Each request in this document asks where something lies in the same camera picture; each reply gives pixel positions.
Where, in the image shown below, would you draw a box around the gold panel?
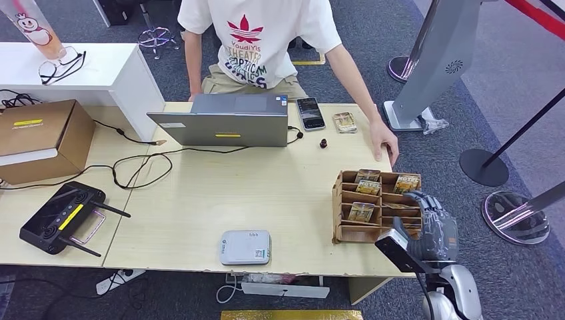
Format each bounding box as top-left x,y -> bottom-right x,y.
221,309 -> 363,320

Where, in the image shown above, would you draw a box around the chrome stanchion post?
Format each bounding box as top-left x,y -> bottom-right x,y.
481,180 -> 565,246
386,0 -> 442,85

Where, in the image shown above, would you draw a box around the stack of hotel cards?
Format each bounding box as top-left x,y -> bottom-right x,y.
332,111 -> 358,134

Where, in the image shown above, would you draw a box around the black cable brown plug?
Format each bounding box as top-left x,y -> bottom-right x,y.
93,119 -> 168,147

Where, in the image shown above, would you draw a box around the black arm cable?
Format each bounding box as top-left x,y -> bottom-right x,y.
414,271 -> 437,320

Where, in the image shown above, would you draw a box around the red barrier belt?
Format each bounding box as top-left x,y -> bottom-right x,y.
503,0 -> 565,43

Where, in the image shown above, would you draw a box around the short black laptop cable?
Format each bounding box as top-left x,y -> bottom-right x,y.
286,125 -> 304,146

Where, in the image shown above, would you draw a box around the long black cable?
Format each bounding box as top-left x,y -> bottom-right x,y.
0,145 -> 251,191

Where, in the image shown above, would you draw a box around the wooden table leg panel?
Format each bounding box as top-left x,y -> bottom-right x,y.
348,277 -> 394,305

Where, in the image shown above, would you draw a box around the brown cardboard box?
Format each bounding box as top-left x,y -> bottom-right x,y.
0,99 -> 96,186

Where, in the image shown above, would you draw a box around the clear plastic wrap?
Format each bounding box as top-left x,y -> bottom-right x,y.
416,107 -> 450,136

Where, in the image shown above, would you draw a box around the black floor case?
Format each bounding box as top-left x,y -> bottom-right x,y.
97,0 -> 133,27

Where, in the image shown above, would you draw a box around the black stanchion post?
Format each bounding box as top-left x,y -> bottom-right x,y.
458,86 -> 565,188

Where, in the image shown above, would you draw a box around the chrome stool base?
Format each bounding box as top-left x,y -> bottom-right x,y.
137,26 -> 181,61

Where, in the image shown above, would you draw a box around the wooden card organizer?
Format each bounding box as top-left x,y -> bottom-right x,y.
330,169 -> 423,245

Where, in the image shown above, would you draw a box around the hotel key card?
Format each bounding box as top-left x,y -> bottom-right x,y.
355,179 -> 382,196
354,168 -> 381,184
347,202 -> 375,223
392,175 -> 420,195

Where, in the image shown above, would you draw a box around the black smartphone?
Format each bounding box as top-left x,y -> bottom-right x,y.
295,97 -> 326,133

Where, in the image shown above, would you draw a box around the pink snowman print cup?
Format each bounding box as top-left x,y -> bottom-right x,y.
0,0 -> 66,61

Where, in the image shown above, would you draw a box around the white power strip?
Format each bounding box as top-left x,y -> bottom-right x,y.
95,268 -> 147,296

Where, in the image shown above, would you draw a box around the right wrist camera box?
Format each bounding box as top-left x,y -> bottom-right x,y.
374,229 -> 428,275

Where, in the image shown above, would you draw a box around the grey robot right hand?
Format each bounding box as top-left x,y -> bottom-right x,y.
392,191 -> 460,262

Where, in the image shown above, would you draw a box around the white tray under table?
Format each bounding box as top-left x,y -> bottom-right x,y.
240,281 -> 330,300

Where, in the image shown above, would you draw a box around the white card reader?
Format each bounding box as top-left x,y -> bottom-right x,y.
219,229 -> 272,266

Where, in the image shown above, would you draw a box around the white cable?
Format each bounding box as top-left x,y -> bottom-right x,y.
215,282 -> 243,305

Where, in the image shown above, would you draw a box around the white cabinet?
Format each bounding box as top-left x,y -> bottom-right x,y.
0,43 -> 167,143

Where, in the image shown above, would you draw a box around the black frame glasses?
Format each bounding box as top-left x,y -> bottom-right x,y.
39,46 -> 87,86

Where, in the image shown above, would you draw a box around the grey kiosk stand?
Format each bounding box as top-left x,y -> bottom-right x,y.
382,0 -> 483,133

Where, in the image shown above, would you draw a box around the person's left hand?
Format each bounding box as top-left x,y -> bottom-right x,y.
368,119 -> 400,168

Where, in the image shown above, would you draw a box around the grey laptop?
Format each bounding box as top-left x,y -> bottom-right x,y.
147,93 -> 289,148

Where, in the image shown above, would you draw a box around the black cable bundle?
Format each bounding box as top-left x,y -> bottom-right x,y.
0,89 -> 43,111

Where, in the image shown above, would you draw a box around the black antenna remote controller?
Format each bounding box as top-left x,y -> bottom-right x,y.
19,181 -> 132,258

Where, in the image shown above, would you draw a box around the person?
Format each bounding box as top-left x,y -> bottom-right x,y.
177,0 -> 400,168

